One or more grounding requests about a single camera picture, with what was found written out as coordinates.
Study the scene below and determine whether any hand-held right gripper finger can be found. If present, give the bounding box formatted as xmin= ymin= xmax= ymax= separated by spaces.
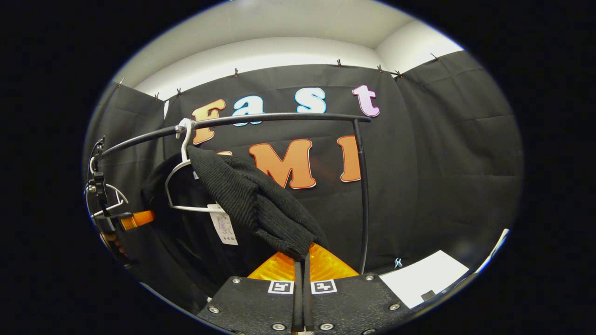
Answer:
xmin=303 ymin=242 xmax=413 ymax=334
xmin=196 ymin=250 xmax=305 ymax=334

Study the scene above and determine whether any white clothes hanger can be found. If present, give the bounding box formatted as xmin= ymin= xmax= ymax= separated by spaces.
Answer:
xmin=165 ymin=119 xmax=229 ymax=214

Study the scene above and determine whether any black clothes rack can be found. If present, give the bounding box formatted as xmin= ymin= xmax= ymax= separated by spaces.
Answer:
xmin=99 ymin=112 xmax=372 ymax=276

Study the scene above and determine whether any black backdrop cloth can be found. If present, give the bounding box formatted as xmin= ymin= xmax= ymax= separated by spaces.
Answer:
xmin=83 ymin=50 xmax=524 ymax=312

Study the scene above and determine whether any empty white hanger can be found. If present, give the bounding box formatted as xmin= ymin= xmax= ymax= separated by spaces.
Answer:
xmin=85 ymin=183 xmax=129 ymax=219

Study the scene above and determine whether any row of backdrop clips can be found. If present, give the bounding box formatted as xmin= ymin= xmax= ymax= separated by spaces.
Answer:
xmin=116 ymin=53 xmax=440 ymax=101

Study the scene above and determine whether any black knitted garment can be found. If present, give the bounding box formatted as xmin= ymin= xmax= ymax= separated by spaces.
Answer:
xmin=141 ymin=146 xmax=330 ymax=303

